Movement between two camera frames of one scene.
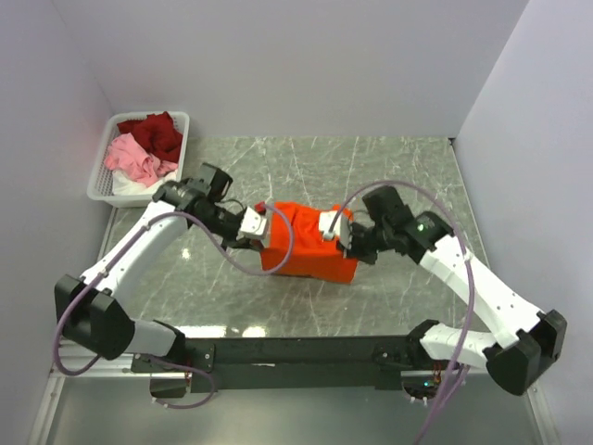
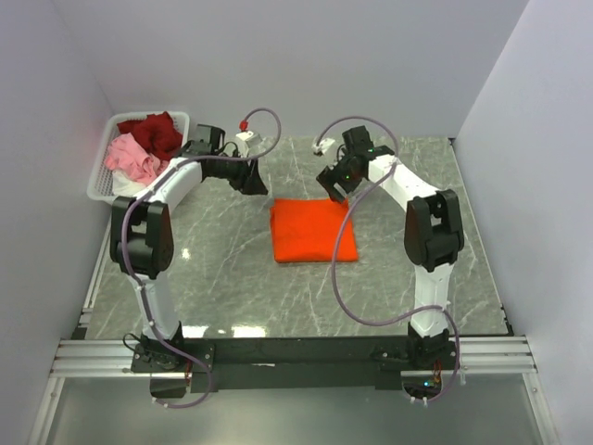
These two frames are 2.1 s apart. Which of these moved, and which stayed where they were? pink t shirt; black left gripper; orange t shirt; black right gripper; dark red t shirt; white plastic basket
Moved: orange t shirt; black right gripper; black left gripper
Stayed: white plastic basket; dark red t shirt; pink t shirt
